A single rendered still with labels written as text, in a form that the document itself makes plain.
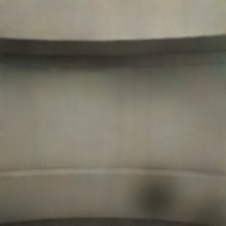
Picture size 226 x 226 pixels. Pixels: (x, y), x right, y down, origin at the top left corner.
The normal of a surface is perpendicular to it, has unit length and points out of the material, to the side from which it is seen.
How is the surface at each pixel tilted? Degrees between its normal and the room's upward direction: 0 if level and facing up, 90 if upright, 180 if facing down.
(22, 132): 90
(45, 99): 90
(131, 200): 90
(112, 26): 90
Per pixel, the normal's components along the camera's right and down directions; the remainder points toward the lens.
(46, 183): 0.16, 0.00
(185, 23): -0.23, 0.00
